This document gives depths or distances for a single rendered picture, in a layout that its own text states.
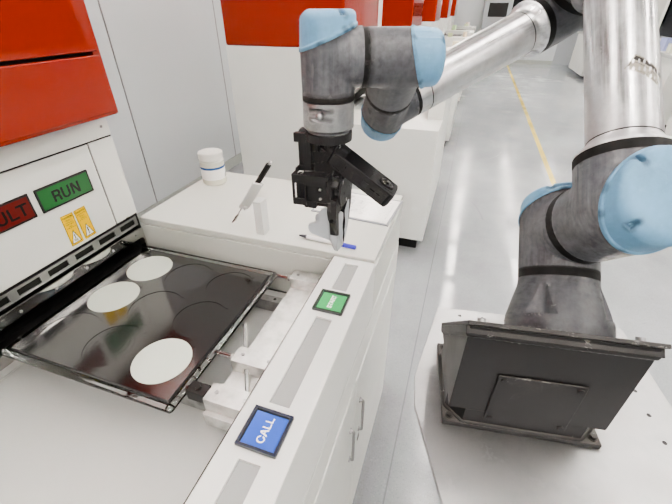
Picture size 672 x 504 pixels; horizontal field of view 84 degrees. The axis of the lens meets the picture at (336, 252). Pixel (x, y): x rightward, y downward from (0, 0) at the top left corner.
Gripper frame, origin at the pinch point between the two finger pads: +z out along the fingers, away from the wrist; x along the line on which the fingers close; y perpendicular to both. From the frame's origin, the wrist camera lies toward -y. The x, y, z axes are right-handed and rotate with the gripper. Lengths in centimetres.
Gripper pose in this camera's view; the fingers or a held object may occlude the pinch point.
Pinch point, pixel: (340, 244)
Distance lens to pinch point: 66.6
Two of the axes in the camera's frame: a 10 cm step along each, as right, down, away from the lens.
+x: -3.1, 5.2, -7.9
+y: -9.5, -1.7, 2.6
